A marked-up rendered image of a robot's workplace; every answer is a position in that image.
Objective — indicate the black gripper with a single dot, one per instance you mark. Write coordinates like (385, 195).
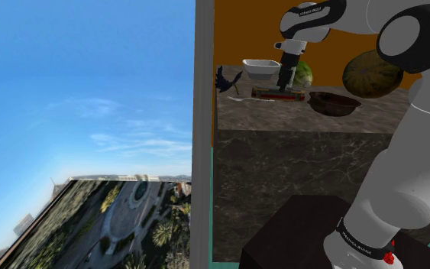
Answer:
(287, 68)

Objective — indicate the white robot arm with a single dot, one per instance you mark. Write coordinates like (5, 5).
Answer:
(404, 178)

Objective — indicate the green cabbage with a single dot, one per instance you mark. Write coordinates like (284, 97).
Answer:
(304, 74)

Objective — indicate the white rectangular bowl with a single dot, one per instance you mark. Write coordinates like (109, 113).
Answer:
(261, 68)

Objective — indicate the dark brown bowl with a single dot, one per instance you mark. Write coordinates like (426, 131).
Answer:
(332, 103)

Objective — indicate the large green melon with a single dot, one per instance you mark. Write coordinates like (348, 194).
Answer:
(371, 76)

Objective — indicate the dark marble counter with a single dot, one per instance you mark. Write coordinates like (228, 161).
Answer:
(281, 171)

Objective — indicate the dark robot stand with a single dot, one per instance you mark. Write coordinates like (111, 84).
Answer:
(292, 234)

